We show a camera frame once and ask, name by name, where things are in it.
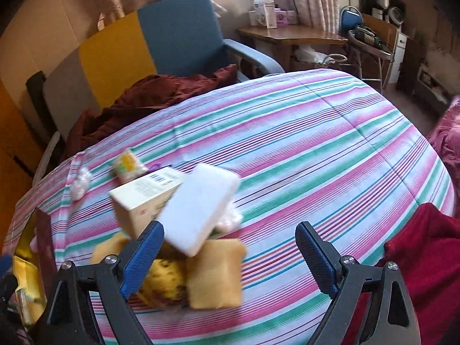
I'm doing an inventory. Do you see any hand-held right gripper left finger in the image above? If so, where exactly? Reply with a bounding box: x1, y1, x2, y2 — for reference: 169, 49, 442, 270
34, 220, 165, 345

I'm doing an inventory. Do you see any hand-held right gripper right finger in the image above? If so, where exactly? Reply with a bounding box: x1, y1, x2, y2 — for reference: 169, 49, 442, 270
295, 221, 422, 345

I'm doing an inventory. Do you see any yellow sponge toy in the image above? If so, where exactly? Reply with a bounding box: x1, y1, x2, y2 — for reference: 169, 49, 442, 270
137, 248, 189, 308

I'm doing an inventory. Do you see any yellow rectangular sponge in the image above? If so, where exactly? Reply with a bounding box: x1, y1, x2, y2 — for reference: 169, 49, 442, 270
90, 232, 131, 265
186, 238, 247, 310

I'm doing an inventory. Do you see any cream carton box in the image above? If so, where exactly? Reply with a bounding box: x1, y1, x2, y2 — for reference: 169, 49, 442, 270
109, 167, 185, 241

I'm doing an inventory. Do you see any white foam block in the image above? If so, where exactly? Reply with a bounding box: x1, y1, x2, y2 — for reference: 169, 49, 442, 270
157, 163, 242, 258

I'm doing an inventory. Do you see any yellow green snack packet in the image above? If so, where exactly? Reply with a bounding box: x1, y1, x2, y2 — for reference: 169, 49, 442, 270
112, 149, 148, 185

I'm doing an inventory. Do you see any small white plastic wad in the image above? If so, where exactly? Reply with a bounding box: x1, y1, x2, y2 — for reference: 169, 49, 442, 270
70, 166, 93, 201

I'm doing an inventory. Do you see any white plastic bag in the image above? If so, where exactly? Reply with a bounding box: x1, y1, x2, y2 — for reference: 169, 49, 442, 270
214, 205, 244, 233

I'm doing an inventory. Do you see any dark red gift box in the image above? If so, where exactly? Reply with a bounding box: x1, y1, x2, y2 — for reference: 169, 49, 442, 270
0, 208, 60, 327

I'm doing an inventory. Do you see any striped bedspread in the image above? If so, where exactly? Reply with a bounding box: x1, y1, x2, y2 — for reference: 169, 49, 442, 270
2, 69, 456, 345

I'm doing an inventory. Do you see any red cloth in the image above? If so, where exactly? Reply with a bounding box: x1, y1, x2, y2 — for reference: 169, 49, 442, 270
345, 203, 460, 345

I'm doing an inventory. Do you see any maroon blanket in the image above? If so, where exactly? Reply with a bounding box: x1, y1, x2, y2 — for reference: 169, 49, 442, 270
63, 64, 239, 159

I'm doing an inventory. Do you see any orange wooden cabinet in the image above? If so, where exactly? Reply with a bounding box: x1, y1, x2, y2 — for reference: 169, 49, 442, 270
0, 79, 44, 245

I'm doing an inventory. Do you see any pink blanket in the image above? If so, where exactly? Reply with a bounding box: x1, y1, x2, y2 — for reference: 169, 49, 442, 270
426, 95, 460, 220

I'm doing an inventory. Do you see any multicolour sofa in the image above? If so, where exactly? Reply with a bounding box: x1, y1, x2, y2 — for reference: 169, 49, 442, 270
25, 11, 159, 141

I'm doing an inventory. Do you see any clear plastic bag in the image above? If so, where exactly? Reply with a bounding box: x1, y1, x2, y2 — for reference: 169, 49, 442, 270
295, 45, 327, 65

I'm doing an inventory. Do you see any white cabinet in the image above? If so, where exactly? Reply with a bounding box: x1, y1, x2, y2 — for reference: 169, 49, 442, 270
386, 30, 410, 83

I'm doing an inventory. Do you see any dark cabinet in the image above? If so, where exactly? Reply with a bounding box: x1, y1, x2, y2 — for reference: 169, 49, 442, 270
413, 36, 460, 116

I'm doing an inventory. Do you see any blue armchair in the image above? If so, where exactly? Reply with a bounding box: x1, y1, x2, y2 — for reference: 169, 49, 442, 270
137, 0, 286, 80

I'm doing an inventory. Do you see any wooden table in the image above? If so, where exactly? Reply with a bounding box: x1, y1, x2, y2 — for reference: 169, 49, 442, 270
235, 25, 349, 72

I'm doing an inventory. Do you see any black bag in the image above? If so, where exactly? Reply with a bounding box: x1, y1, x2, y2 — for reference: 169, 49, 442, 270
354, 25, 385, 48

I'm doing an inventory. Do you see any metal stand with radio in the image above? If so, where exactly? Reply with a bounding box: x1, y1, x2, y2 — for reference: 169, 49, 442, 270
347, 12, 399, 90

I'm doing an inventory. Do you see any blue chair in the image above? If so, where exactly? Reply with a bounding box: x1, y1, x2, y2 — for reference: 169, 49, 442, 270
340, 7, 362, 37

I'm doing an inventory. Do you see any tall white box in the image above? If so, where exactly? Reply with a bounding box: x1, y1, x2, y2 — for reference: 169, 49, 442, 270
264, 2, 279, 29

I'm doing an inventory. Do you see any white fan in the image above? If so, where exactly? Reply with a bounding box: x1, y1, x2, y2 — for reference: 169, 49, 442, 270
388, 5, 407, 24

